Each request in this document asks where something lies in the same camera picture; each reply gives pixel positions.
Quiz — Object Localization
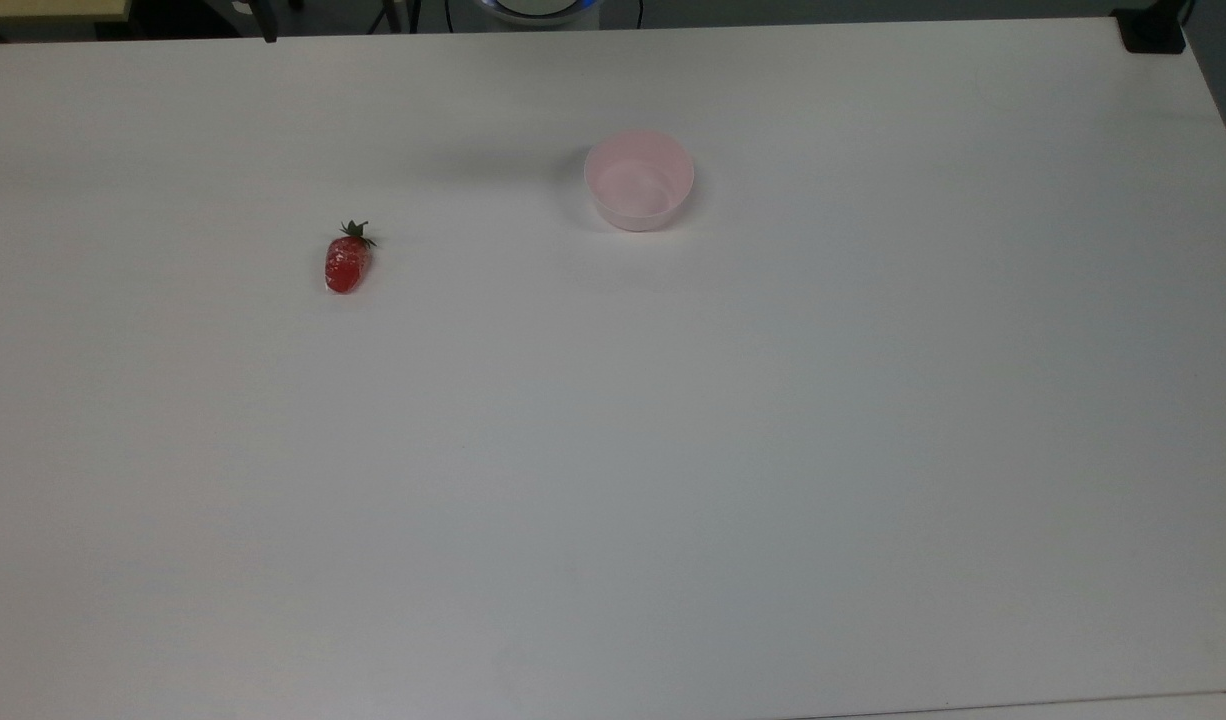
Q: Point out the red strawberry with green leaves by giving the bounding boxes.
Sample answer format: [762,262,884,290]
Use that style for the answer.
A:
[324,220,378,295]

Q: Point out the black table clamp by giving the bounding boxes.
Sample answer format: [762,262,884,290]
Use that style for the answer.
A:
[1111,0,1196,55]

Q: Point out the yellow wooden table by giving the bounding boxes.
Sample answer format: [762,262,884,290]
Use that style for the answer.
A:
[0,0,134,25]

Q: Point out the pink plastic bowl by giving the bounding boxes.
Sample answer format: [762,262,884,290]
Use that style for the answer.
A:
[583,130,696,233]

